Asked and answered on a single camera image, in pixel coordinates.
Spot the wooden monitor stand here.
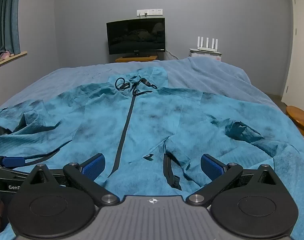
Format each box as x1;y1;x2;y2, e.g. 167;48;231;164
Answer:
115;55;159;63

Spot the white wall socket strip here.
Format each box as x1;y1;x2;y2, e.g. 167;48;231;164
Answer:
137;9;164;16

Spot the white cable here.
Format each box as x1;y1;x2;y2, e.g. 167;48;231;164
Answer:
165;49;179;60

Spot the teal zip jacket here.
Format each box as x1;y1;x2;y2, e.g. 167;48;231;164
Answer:
0;66;304;240

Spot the white router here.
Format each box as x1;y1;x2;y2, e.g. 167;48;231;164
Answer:
197;36;219;52

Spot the wooden window sill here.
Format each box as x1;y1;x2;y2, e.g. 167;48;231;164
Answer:
0;51;28;66

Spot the light blue blanket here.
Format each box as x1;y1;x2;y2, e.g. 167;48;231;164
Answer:
0;56;304;167

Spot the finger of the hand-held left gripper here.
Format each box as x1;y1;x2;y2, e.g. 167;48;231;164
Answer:
0;155;27;169

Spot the wooden stool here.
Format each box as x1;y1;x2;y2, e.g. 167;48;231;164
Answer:
285;106;304;146

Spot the black monitor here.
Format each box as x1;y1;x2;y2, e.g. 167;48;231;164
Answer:
106;17;166;56

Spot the white door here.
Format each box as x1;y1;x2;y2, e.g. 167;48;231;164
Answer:
281;0;304;108

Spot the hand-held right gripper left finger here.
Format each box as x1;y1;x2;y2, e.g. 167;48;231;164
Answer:
24;153;120;207

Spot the teal curtain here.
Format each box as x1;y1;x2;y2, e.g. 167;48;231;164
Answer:
0;0;22;56

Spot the pink soft item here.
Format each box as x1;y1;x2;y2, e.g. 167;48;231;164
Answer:
0;44;15;60

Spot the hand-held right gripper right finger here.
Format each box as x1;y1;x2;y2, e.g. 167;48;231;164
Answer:
186;153;282;207

